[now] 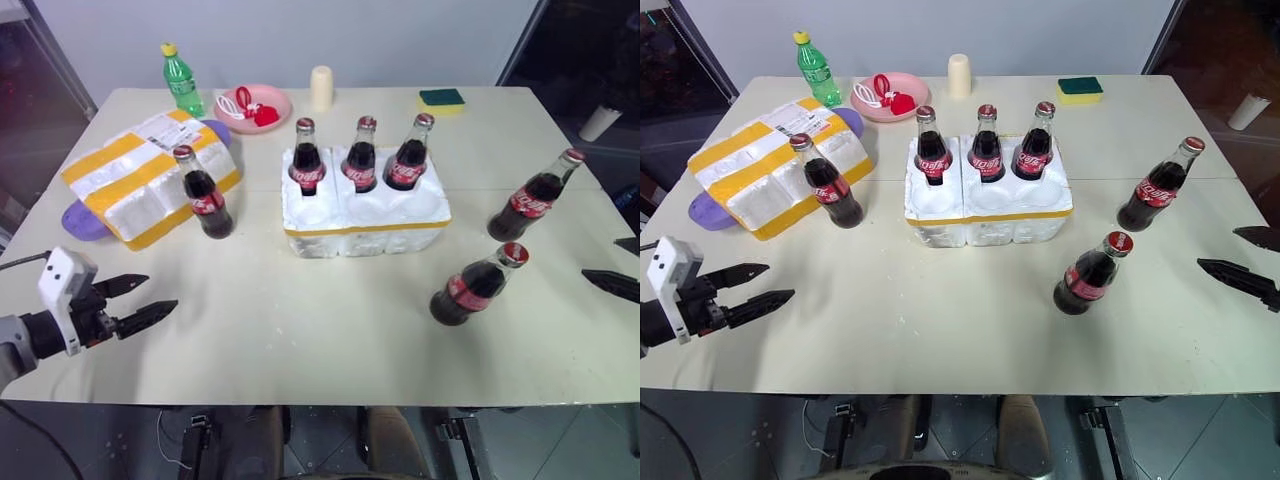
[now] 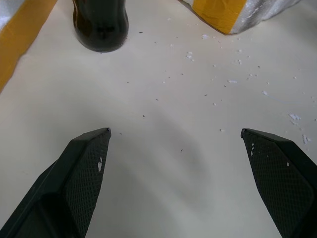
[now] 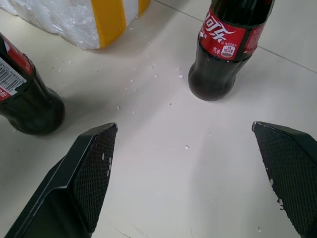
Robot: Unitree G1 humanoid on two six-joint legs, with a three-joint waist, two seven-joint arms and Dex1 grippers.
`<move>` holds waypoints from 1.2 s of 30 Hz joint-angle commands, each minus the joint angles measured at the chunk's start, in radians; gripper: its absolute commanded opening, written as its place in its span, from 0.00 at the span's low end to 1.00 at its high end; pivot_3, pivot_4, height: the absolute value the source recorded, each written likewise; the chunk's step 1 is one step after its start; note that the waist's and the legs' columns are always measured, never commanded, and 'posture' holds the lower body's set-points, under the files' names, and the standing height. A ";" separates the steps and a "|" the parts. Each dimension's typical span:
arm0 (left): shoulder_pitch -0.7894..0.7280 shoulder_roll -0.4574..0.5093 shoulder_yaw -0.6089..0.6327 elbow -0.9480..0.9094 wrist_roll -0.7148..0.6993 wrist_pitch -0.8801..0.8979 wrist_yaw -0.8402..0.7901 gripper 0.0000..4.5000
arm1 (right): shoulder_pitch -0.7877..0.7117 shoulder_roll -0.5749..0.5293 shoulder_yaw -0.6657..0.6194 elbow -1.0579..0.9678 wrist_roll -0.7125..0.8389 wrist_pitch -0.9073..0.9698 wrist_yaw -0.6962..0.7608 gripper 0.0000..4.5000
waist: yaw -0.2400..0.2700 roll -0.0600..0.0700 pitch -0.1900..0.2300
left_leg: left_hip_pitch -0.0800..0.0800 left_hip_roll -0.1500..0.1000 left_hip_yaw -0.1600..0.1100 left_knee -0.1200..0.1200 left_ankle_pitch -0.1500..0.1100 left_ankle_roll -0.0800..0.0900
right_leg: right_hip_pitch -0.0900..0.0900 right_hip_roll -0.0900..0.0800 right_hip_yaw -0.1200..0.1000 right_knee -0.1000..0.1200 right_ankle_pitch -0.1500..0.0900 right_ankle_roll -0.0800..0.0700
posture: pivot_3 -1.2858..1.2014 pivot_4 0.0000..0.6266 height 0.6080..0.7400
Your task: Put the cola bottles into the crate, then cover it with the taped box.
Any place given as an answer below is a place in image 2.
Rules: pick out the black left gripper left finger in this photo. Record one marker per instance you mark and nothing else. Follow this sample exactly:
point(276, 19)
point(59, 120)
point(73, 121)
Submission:
point(62, 183)

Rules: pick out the yellow tape strip on edge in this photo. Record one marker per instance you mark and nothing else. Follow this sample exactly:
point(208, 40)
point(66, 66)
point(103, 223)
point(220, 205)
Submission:
point(19, 32)

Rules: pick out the dark cola bottle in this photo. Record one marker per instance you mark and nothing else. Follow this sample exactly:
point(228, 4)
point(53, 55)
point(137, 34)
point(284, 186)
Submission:
point(101, 26)

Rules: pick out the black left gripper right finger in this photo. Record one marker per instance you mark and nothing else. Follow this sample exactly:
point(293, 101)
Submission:
point(280, 178)

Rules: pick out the styrofoam block with yellow tape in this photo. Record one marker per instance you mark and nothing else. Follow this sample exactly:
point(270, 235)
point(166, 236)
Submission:
point(234, 13)

